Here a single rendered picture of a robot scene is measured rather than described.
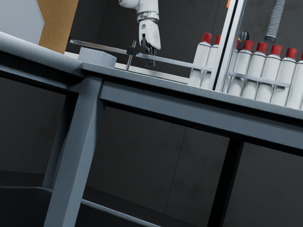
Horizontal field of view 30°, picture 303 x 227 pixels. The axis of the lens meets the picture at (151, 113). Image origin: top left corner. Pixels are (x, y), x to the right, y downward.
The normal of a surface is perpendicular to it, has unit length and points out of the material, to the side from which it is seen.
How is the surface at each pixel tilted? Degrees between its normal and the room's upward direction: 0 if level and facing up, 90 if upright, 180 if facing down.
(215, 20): 90
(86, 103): 90
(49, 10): 90
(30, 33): 90
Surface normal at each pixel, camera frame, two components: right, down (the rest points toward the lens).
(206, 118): -0.42, -0.13
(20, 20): 0.84, 0.22
